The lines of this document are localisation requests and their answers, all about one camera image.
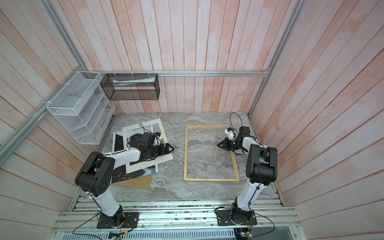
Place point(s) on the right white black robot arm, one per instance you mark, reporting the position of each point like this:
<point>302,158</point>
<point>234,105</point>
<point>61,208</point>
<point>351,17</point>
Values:
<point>261,170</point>

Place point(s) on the paper sheet inside black basket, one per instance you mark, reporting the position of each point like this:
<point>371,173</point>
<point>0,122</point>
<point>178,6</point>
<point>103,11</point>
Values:
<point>134,83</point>

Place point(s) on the brown cardboard backing board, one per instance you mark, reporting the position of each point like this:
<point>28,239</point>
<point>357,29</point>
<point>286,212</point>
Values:
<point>140,179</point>

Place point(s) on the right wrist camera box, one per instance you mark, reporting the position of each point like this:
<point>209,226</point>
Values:
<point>244,131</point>

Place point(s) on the white photo mat board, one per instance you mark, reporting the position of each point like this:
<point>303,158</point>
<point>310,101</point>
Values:
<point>137,129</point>

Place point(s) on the waterfall landscape photo print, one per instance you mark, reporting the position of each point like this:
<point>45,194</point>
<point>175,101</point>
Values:
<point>134,139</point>

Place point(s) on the light wooden picture frame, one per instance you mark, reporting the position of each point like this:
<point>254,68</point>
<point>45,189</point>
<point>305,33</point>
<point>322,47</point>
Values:
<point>236,179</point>

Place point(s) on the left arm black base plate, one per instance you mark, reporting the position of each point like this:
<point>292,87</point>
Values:
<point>120,220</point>

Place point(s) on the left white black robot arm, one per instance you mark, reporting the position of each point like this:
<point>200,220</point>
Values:
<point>96,174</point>

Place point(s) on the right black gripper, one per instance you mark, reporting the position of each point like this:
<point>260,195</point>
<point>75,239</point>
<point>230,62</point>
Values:
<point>226,141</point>

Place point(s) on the white wire mesh shelf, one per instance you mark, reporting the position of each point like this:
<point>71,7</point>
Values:
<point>83,111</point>

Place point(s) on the aluminium slotted base rails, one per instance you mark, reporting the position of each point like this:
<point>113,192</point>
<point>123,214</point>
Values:
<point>180,215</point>

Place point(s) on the black wire mesh basket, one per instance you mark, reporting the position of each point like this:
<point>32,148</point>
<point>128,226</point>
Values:
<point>116,94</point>

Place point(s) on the dark photo with white border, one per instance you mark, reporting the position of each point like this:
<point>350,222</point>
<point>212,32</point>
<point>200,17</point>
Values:
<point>118,142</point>

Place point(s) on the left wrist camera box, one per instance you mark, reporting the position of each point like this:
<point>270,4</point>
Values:
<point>147,140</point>

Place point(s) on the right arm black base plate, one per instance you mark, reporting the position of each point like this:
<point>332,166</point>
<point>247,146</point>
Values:
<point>235,217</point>

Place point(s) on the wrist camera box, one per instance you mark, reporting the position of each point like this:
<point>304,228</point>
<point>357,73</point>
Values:
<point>244,131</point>
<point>147,140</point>

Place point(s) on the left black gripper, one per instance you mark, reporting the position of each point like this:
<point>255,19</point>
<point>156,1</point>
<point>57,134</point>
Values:
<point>163,152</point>

